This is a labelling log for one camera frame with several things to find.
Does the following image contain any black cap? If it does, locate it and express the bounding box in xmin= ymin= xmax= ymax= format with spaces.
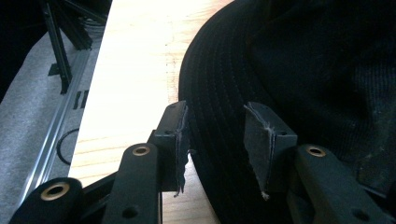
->
xmin=178 ymin=0 xmax=396 ymax=224

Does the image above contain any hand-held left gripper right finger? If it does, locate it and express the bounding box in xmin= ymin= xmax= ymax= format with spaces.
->
xmin=242 ymin=101 xmax=299 ymax=201

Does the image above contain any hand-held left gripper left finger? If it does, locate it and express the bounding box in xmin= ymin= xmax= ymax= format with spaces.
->
xmin=150 ymin=100 xmax=191 ymax=198

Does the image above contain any aluminium rail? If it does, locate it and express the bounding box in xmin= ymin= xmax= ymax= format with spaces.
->
xmin=19 ymin=49 xmax=92 ymax=206

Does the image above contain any black cable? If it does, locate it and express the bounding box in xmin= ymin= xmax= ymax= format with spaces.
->
xmin=55 ymin=127 xmax=80 ymax=166

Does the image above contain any black metal stand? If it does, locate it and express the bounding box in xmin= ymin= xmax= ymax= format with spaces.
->
xmin=39 ymin=0 xmax=110 ymax=95

